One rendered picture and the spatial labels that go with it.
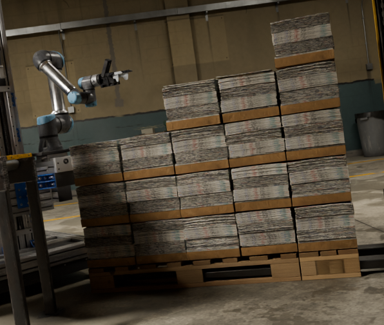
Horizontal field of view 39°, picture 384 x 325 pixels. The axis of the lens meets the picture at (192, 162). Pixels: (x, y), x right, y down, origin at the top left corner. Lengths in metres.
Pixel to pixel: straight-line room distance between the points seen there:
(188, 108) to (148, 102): 6.80
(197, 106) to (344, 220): 0.92
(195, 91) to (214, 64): 6.91
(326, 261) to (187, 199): 0.77
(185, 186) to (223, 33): 7.13
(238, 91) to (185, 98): 0.28
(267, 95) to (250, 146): 0.26
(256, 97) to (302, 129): 0.28
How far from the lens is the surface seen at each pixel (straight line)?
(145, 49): 9.71
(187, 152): 2.83
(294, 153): 2.73
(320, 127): 2.73
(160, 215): 2.91
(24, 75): 9.94
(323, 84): 2.72
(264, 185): 2.77
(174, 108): 2.84
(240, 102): 2.76
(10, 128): 3.56
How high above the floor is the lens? 0.80
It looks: 3 degrees down
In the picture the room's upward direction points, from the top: 8 degrees counter-clockwise
